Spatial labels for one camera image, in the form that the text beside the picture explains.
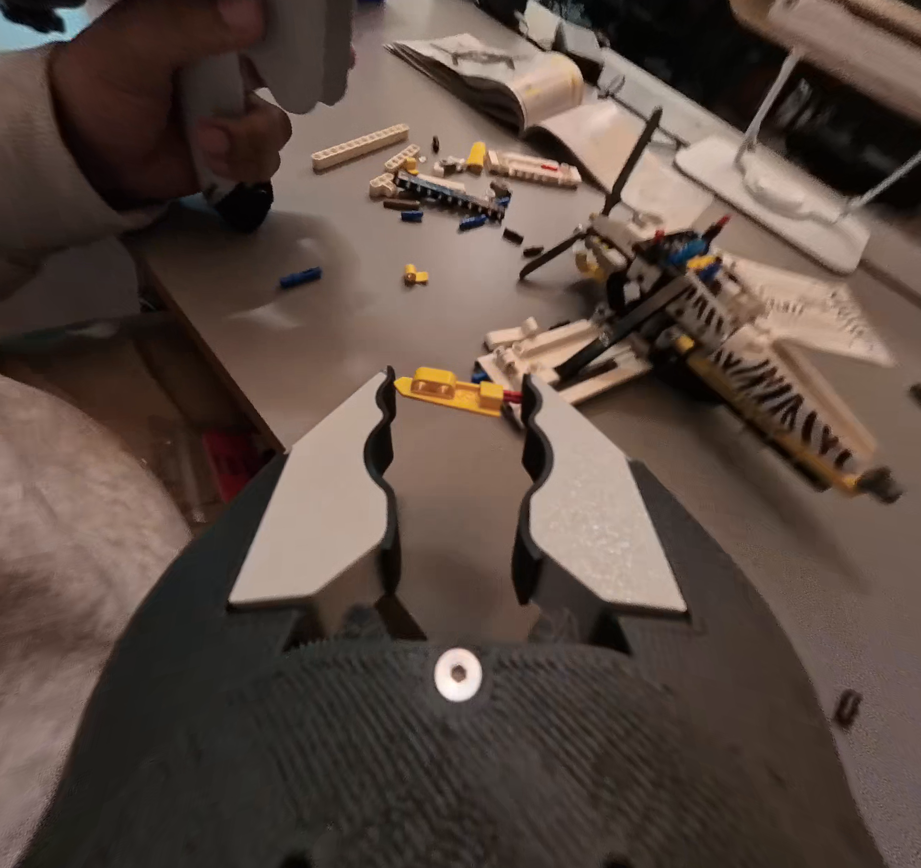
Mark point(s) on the person's left hand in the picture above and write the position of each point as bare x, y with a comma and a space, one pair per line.
122, 105

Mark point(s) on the long white lego beam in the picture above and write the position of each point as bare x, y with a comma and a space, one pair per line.
360, 146

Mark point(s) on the grey lego connector block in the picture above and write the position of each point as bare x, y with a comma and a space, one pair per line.
500, 188

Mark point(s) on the yellow lego lever piece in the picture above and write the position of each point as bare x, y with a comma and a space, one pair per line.
432, 382

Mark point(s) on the white three-hole lego beam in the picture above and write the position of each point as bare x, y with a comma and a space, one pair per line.
380, 186

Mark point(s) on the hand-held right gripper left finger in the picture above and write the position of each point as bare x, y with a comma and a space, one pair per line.
316, 523

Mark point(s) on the zebra striped lego plane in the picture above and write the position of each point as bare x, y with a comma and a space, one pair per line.
719, 321

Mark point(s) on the yellow curved lego piece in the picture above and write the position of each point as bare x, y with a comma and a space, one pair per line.
475, 156

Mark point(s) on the tan lego axle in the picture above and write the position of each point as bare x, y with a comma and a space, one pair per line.
401, 204

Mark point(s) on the white laptop stand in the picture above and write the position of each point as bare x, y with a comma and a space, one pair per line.
777, 199

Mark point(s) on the black lego beam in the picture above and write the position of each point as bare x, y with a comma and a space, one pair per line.
446, 194

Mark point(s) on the lego instruction booklet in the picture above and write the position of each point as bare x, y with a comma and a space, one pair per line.
504, 84

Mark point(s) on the grey sweatshirt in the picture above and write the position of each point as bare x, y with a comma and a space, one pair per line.
72, 523

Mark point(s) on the white lego panel red stripe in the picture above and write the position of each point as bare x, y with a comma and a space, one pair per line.
536, 169

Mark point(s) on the white lego wing assembly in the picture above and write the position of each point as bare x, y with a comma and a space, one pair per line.
532, 357

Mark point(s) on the person's left forearm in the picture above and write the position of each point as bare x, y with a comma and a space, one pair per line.
36, 163

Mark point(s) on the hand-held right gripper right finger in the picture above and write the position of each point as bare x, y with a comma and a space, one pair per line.
597, 523

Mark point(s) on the short white lego beam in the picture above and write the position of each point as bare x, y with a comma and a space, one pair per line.
399, 161

